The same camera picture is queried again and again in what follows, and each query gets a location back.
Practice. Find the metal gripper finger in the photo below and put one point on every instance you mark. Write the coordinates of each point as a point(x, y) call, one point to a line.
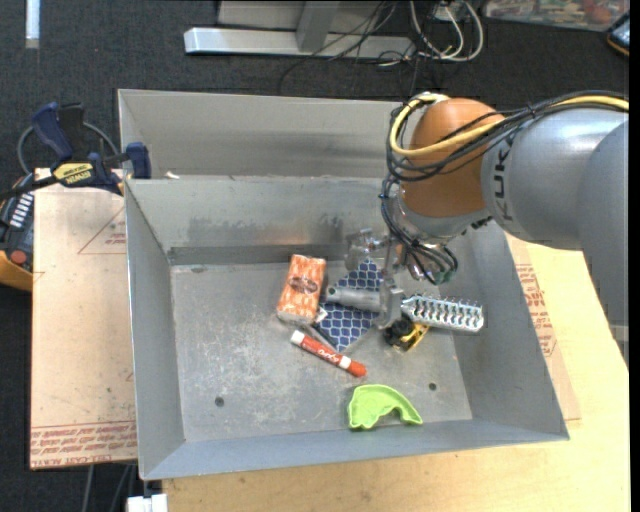
point(390, 306)
point(358, 248)

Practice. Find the black and yellow toy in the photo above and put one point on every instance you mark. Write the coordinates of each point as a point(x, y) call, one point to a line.
point(406, 334)

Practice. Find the grey metal cylinder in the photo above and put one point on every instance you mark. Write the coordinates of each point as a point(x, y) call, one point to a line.
point(352, 297)

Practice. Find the blue white patterned cloth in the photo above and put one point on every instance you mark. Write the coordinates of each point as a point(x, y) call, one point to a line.
point(345, 325)

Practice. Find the white spiked brush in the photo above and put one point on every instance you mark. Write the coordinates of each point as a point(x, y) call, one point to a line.
point(445, 312)

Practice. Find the orange patterned packet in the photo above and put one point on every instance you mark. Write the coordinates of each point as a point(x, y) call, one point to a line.
point(301, 287)

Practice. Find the red and white marker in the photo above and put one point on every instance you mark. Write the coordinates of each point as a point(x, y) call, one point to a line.
point(327, 354)

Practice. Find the green dolphin-shaped mould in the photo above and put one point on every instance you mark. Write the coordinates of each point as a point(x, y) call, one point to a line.
point(372, 405)

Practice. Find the grey metal bin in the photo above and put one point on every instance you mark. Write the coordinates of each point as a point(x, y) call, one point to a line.
point(240, 380)

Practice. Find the brown cardboard board red print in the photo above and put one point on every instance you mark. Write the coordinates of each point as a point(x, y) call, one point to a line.
point(80, 325)

